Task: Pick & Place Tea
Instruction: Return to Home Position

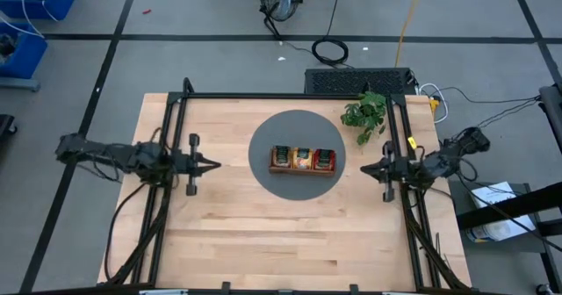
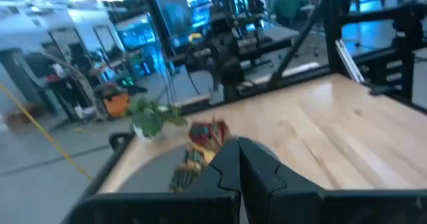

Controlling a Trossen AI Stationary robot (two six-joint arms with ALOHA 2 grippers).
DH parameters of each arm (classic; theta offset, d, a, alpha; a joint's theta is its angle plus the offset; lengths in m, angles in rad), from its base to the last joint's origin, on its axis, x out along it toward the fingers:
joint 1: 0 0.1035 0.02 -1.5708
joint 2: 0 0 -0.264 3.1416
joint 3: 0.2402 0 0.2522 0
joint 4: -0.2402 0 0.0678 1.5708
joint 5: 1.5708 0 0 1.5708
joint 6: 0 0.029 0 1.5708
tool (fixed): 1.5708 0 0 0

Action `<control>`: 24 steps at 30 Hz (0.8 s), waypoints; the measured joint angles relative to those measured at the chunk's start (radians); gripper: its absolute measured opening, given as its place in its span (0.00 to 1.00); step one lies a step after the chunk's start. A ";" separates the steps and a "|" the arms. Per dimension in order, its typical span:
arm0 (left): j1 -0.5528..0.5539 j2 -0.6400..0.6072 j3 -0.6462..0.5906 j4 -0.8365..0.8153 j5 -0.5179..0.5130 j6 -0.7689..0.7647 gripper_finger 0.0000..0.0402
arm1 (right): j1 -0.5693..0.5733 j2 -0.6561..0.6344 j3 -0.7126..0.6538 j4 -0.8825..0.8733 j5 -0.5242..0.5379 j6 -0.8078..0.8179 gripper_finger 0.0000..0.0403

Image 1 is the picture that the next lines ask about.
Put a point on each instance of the round grey woven placemat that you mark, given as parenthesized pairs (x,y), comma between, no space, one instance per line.
(294,128)

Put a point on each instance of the red strawberry tea sachet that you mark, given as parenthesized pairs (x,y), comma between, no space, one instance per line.
(325,159)

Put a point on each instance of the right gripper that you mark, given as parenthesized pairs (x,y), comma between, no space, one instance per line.
(401,170)

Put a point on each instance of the green plant in white pot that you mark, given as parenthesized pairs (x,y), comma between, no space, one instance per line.
(366,112)

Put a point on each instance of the wooden tea organizer box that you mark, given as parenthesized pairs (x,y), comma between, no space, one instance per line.
(303,171)

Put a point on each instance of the yellow peach tea sachet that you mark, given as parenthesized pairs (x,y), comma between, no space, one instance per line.
(303,158)

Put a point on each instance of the blue storage bin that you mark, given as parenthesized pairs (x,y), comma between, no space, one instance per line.
(26,58)
(61,5)

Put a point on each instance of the yellow power plug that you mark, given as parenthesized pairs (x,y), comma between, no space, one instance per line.
(434,105)

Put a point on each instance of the grey side table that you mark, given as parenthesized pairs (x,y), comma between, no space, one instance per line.
(456,198)

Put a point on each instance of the yellow tape tag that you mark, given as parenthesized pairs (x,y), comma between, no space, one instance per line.
(412,142)

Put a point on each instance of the black perforated computer tower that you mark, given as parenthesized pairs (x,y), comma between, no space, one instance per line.
(355,82)

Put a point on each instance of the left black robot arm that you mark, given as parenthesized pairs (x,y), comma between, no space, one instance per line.
(131,156)

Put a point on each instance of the white paper sheets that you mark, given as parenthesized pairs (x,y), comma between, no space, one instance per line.
(487,196)

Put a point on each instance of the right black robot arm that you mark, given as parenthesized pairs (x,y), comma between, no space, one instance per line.
(443,161)

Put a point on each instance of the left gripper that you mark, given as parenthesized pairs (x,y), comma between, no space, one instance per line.
(193,163)

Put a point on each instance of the black aluminium table frame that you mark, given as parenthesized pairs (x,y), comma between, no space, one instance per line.
(281,96)

